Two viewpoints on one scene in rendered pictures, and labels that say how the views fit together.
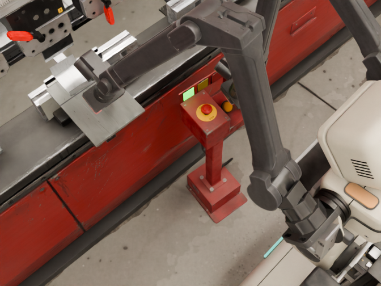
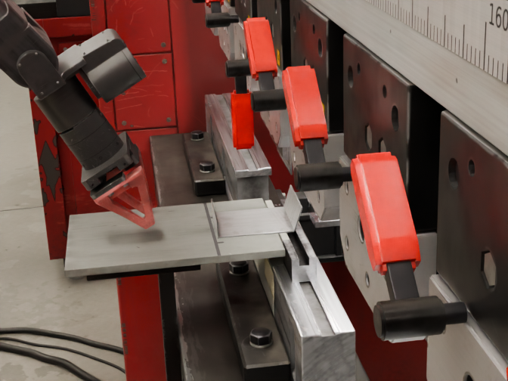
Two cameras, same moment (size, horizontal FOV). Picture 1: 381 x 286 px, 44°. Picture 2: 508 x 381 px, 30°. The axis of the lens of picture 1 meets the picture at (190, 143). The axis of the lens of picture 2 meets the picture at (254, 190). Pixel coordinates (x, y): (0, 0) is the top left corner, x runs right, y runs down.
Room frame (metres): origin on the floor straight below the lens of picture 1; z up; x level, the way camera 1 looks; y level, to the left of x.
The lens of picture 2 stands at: (1.46, -0.63, 1.46)
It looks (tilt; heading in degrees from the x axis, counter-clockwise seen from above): 20 degrees down; 120
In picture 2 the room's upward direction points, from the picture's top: 2 degrees counter-clockwise
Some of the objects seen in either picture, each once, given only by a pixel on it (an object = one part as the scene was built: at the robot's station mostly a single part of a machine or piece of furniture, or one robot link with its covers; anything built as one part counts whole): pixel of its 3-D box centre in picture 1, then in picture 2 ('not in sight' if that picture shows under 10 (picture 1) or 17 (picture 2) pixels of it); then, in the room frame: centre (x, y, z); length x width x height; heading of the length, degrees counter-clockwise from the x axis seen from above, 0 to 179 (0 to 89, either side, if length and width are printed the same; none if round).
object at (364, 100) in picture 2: not in sight; (431, 178); (1.27, -0.08, 1.26); 0.15 x 0.09 x 0.17; 128
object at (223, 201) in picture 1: (216, 188); not in sight; (0.87, -0.11, 0.06); 0.25 x 0.20 x 0.12; 33
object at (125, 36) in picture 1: (87, 75); (295, 292); (0.95, 0.33, 0.92); 0.39 x 0.06 x 0.10; 128
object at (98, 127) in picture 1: (94, 100); (171, 234); (0.80, 0.28, 1.00); 0.26 x 0.18 x 0.01; 38
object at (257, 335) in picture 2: not in sight; (261, 336); (0.96, 0.23, 0.91); 0.03 x 0.03 x 0.02
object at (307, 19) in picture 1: (304, 21); not in sight; (1.42, -0.54, 0.58); 0.15 x 0.02 x 0.07; 128
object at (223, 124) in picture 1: (215, 108); not in sight; (0.90, -0.10, 0.75); 0.20 x 0.16 x 0.18; 123
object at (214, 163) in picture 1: (214, 153); not in sight; (0.90, -0.10, 0.39); 0.05 x 0.05 x 0.54; 33
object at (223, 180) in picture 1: (212, 179); not in sight; (0.90, -0.10, 0.13); 0.10 x 0.10 x 0.01; 33
